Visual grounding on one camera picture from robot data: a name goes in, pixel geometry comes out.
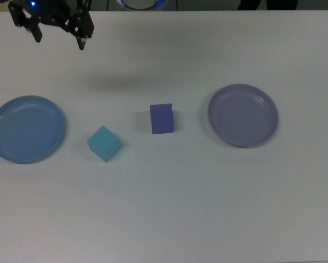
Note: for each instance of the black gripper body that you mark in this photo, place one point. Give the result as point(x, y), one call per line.
point(57, 13)

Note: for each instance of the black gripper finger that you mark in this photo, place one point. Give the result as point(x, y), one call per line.
point(24, 20)
point(83, 27)

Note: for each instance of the cyan foam cube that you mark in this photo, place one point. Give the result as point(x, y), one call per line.
point(105, 143)

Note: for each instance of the purple foam cube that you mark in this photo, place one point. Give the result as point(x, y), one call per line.
point(161, 119)

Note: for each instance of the blue round plate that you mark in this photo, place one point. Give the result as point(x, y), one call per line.
point(27, 128)

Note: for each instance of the purple round plate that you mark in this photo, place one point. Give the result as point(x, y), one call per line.
point(243, 116)

